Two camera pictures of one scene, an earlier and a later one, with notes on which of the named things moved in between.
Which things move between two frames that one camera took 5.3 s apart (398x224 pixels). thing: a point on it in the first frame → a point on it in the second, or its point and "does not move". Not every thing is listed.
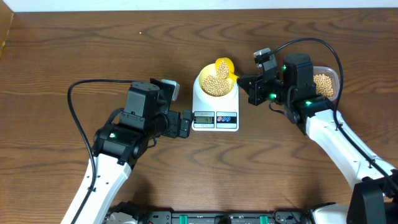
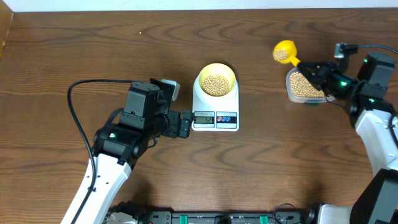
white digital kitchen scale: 210,116 does not move
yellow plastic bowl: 211,84 does not move
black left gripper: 173,130 does not move
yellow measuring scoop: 225,68 → 285,51
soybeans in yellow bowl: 214,86 does not move
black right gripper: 254,91 → 324,68
